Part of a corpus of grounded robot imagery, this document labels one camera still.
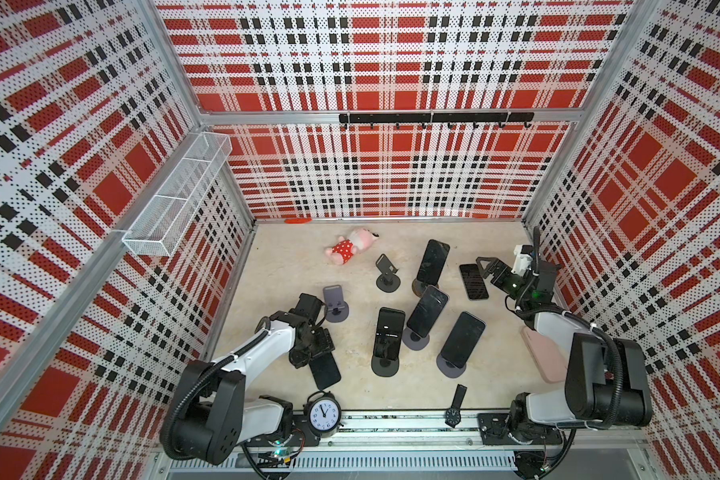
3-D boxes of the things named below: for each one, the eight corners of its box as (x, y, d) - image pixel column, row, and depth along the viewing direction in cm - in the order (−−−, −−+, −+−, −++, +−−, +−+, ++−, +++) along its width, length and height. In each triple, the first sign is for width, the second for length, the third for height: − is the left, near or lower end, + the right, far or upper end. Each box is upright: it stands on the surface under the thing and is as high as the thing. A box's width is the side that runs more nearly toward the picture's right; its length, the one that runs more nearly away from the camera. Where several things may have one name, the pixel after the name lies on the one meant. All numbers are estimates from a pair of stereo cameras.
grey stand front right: (432, 369, 86) (435, 362, 81) (435, 360, 87) (438, 352, 83) (459, 382, 83) (464, 376, 79) (462, 372, 85) (467, 365, 81)
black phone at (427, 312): (405, 334, 92) (408, 312, 81) (424, 307, 98) (429, 283, 87) (423, 347, 89) (430, 326, 78) (442, 318, 95) (450, 295, 84)
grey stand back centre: (370, 282, 105) (370, 265, 97) (382, 271, 108) (382, 253, 100) (390, 296, 101) (391, 279, 93) (402, 284, 104) (403, 266, 96)
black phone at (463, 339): (435, 361, 87) (444, 339, 75) (450, 333, 93) (461, 309, 80) (459, 376, 84) (472, 355, 72) (473, 346, 90) (487, 323, 78)
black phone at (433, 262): (415, 291, 102) (420, 262, 89) (424, 268, 108) (430, 238, 96) (433, 297, 100) (440, 269, 88) (441, 274, 107) (450, 244, 94)
